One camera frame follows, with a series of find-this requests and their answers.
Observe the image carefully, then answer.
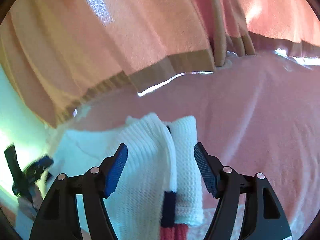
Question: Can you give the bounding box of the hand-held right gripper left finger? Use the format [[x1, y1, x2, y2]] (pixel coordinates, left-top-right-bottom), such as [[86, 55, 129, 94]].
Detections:
[[29, 143, 128, 240]]

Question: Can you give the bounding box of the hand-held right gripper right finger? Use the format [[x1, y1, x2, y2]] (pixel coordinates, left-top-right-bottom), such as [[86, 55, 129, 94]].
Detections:
[[194, 142, 293, 240]]

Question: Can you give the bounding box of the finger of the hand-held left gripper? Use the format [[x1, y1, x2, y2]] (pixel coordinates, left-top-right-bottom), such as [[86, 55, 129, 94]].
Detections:
[[23, 155, 54, 181]]

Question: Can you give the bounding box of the white knitted sock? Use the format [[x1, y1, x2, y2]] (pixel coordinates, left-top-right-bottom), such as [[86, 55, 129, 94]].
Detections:
[[49, 113, 203, 240]]

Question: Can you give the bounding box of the pink bed sheet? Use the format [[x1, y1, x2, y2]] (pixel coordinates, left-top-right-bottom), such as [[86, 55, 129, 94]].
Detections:
[[15, 52, 320, 240]]

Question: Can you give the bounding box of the pink curtain with tan hem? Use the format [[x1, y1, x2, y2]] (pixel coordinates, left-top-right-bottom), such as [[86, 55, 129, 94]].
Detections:
[[0, 0, 320, 129]]

